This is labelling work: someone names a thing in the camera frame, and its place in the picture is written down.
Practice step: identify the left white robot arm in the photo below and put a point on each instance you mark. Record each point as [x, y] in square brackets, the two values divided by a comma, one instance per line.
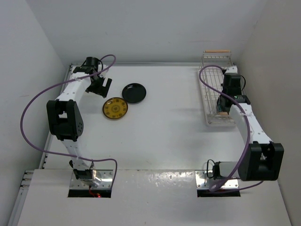
[65, 120]

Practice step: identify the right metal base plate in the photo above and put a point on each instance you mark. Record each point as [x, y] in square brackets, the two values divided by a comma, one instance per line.
[203, 182]

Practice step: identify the blue floral green plate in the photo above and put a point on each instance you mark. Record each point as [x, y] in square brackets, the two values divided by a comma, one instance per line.
[218, 106]

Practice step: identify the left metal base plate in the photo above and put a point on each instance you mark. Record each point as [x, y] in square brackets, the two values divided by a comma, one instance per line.
[101, 179]

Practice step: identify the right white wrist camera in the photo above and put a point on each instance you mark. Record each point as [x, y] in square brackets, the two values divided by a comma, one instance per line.
[231, 69]

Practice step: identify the yellow patterned plate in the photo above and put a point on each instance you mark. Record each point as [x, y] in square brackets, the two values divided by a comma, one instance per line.
[115, 108]

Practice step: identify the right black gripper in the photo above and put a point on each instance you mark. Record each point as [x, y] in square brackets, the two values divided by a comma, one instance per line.
[240, 86]

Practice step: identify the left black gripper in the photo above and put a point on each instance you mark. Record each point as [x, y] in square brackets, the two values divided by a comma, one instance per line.
[98, 90]

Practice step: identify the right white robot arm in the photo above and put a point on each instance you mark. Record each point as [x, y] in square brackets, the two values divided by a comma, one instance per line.
[263, 158]

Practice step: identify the wire dish rack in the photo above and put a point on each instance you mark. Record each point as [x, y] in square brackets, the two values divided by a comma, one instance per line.
[221, 58]

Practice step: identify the black plate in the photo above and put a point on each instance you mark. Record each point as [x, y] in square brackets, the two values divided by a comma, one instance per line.
[134, 93]

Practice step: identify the metal base plate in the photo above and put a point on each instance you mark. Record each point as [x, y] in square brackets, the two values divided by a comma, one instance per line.
[203, 182]
[101, 179]

